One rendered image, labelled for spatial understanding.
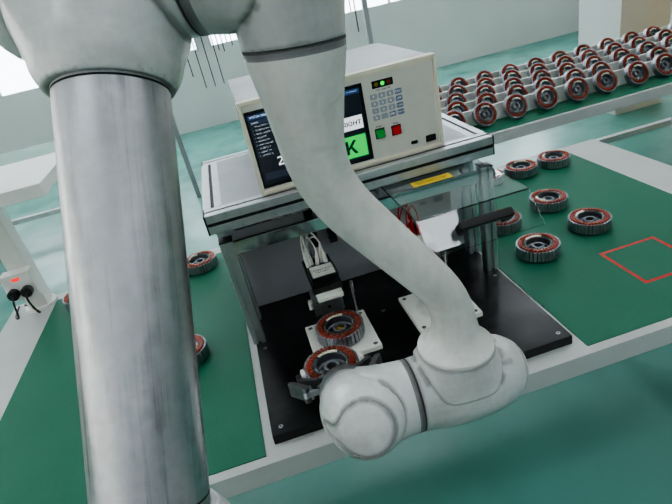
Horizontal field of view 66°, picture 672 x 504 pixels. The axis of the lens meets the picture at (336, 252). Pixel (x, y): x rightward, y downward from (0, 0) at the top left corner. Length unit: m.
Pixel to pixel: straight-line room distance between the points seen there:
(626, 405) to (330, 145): 1.77
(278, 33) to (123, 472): 0.38
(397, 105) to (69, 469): 1.02
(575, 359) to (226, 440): 0.72
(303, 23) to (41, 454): 1.09
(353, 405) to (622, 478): 1.38
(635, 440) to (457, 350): 1.40
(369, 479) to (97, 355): 1.54
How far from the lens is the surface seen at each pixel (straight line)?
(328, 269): 1.19
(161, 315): 0.45
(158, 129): 0.48
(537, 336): 1.17
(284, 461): 1.04
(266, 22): 0.48
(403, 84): 1.17
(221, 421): 1.15
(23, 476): 1.31
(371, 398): 0.65
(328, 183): 0.53
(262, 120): 1.11
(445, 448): 1.96
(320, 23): 0.48
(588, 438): 2.01
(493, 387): 0.72
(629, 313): 1.28
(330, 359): 1.08
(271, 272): 1.37
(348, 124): 1.15
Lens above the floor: 1.51
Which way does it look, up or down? 28 degrees down
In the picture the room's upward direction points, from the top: 13 degrees counter-clockwise
